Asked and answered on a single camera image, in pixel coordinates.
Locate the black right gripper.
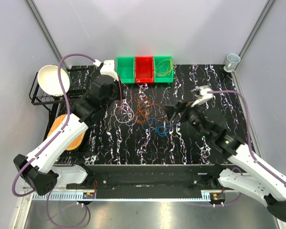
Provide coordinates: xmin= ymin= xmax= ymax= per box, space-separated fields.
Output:
xmin=161 ymin=98 xmax=210 ymax=140

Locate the white cable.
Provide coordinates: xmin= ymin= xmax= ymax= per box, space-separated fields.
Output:
xmin=113 ymin=101 xmax=136 ymax=125

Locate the yellow cable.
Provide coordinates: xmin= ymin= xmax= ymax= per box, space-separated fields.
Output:
xmin=155 ymin=59 xmax=174 ymax=77

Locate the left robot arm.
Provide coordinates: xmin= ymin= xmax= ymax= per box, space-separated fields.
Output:
xmin=13 ymin=74 xmax=123 ymax=196

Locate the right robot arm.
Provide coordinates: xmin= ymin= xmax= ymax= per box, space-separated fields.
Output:
xmin=164 ymin=102 xmax=286 ymax=222

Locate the left green plastic bin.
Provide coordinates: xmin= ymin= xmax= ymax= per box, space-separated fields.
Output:
xmin=116 ymin=57 xmax=135 ymax=84

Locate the green plastic bin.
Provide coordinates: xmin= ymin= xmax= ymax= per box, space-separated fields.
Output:
xmin=154 ymin=56 xmax=174 ymax=83
xmin=116 ymin=57 xmax=135 ymax=84

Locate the red plastic bin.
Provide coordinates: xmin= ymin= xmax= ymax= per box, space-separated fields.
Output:
xmin=135 ymin=56 xmax=154 ymax=83

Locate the right green plastic bin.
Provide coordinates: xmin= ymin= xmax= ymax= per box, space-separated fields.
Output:
xmin=154 ymin=56 xmax=174 ymax=83

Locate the white bowl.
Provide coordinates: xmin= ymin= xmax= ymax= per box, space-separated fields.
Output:
xmin=37 ymin=65 xmax=70 ymax=96

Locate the white mug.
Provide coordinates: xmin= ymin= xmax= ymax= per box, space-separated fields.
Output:
xmin=224 ymin=53 xmax=241 ymax=73

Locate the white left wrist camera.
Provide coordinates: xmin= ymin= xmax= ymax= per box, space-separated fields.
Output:
xmin=100 ymin=60 xmax=118 ymax=80

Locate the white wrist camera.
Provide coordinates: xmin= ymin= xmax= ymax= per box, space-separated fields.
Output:
xmin=191 ymin=85 xmax=213 ymax=107
xmin=100 ymin=60 xmax=118 ymax=80

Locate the orange cable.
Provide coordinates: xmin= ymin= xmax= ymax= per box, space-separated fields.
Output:
xmin=132 ymin=93 xmax=163 ymax=125

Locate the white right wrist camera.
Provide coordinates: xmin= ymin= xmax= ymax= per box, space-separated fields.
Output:
xmin=191 ymin=85 xmax=213 ymax=107

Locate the black wire dish rack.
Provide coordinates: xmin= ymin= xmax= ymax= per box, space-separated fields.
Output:
xmin=29 ymin=66 xmax=104 ymax=158

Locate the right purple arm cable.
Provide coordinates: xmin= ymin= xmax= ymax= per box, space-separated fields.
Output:
xmin=206 ymin=90 xmax=286 ymax=207

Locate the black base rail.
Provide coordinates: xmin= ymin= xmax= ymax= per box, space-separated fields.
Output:
xmin=66 ymin=165 xmax=223 ymax=200

